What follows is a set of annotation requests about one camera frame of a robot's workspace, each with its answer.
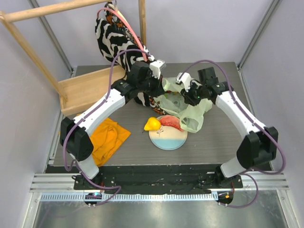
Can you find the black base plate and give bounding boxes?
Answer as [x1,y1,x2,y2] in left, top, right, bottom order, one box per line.
[73,163,244,193]

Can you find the cream and blue ceramic plate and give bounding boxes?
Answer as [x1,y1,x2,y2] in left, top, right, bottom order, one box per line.
[149,115,188,151]

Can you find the yellow fake pear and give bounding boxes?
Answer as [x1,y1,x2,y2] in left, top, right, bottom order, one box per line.
[144,117,162,131]

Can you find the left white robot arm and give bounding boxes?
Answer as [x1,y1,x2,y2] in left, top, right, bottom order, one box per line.
[60,60,166,190]

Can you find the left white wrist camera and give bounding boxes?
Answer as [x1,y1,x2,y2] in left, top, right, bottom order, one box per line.
[149,59,166,79]

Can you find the white slotted cable duct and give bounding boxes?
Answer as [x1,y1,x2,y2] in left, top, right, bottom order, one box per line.
[40,191,218,202]

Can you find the wooden rack frame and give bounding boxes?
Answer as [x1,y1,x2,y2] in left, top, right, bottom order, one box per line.
[0,0,146,101]

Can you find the wooden tray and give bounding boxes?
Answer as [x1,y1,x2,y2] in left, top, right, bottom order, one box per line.
[57,65,129,116]

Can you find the red fake watermelon slice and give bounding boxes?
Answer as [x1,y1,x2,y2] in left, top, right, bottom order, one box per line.
[159,115,184,132]

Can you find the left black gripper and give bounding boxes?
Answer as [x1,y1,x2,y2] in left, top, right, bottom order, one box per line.
[138,72,165,98]

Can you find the green avocado print plastic bag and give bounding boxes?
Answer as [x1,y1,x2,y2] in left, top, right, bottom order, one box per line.
[150,77,212,133]

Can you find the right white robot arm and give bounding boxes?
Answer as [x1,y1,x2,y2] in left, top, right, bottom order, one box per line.
[176,67,278,188]

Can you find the orange cloth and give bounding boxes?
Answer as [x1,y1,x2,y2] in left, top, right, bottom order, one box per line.
[90,118,131,167]

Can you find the zebra print tote bag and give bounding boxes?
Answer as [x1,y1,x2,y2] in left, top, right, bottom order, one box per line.
[95,1,163,115]

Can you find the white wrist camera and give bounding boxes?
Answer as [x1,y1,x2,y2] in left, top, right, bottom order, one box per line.
[176,73,192,92]
[149,59,166,79]

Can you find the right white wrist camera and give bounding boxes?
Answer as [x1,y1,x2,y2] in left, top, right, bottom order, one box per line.
[176,73,192,92]

